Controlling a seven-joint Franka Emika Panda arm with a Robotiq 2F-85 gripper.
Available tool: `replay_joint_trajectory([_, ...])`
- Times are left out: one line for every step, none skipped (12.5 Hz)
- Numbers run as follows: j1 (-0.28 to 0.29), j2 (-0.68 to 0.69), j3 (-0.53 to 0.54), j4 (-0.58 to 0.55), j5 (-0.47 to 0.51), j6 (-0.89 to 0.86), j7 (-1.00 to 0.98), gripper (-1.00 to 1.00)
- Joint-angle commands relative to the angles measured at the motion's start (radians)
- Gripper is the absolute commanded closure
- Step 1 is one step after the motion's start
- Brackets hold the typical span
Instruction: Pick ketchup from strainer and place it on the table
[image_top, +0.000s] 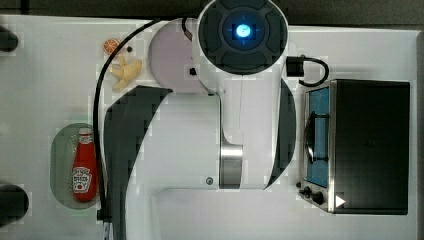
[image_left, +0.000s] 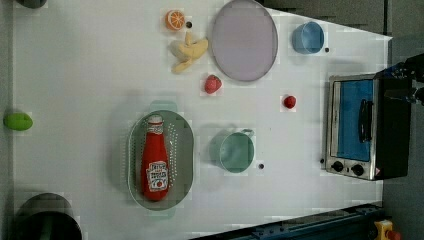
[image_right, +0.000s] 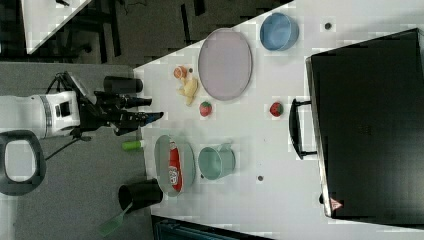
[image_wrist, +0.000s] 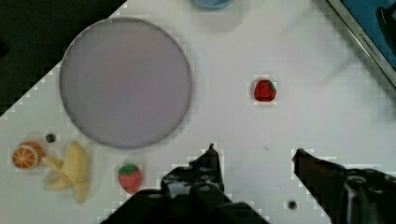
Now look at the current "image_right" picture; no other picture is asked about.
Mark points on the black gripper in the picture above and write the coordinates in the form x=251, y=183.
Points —
x=111, y=110

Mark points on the red plush ketchup bottle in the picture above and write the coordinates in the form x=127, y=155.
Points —
x=174, y=169

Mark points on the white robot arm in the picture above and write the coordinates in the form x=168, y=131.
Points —
x=71, y=114

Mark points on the grey oval strainer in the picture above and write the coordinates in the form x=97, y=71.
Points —
x=162, y=153

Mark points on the black cylinder upper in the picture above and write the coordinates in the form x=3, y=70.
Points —
x=122, y=85

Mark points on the black cylinder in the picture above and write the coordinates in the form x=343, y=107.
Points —
x=122, y=85
x=139, y=195

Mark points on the green marker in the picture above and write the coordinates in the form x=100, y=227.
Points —
x=132, y=145

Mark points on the yellow plush banana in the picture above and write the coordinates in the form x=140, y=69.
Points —
x=188, y=89

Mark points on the red plush strawberry left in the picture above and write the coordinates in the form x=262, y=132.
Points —
x=205, y=108

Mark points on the red plush strawberry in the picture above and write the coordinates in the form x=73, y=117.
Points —
x=276, y=109
x=205, y=108

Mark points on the black cylinder lower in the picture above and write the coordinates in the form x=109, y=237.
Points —
x=139, y=195

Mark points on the teal metal cup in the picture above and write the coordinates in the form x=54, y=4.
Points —
x=216, y=162

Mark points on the large grey oval plate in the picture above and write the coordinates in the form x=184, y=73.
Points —
x=225, y=64

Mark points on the green spatula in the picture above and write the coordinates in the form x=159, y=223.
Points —
x=114, y=223

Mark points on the black white chair seat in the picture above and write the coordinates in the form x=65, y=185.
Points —
x=22, y=164

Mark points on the white side table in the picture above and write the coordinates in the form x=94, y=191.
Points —
x=43, y=18

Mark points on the red plush strawberry right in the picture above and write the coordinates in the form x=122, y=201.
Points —
x=276, y=109

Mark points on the blue bowl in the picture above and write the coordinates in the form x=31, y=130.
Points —
x=279, y=32

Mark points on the black toaster oven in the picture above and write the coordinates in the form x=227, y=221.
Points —
x=367, y=108

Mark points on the black oven door handle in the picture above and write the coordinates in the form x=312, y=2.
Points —
x=295, y=129

